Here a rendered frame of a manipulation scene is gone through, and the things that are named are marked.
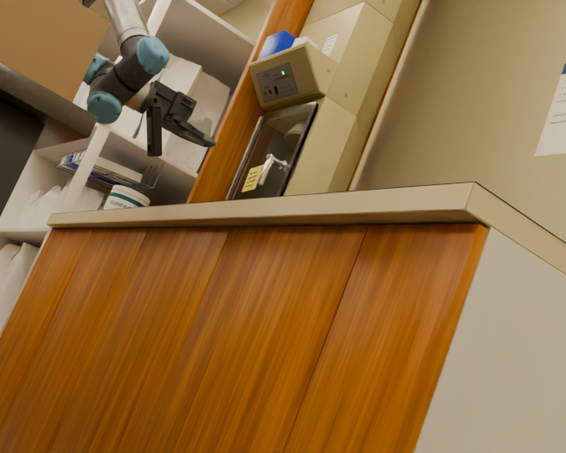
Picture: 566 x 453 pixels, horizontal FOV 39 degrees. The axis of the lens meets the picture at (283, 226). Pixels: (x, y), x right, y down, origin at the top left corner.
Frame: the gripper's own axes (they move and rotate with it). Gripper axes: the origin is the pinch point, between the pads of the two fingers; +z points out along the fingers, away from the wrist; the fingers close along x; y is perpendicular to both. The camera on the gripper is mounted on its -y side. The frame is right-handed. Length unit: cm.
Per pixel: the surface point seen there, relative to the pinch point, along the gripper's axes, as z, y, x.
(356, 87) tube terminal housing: 30.3, 33.7, -5.1
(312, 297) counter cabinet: -4, -37, -79
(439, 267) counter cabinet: -4, -31, -105
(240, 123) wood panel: 18.3, 20.9, 31.9
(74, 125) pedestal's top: -42, -24, -49
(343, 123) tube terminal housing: 30.8, 22.8, -5.1
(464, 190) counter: -7, -22, -108
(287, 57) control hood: 12.5, 34.4, 4.6
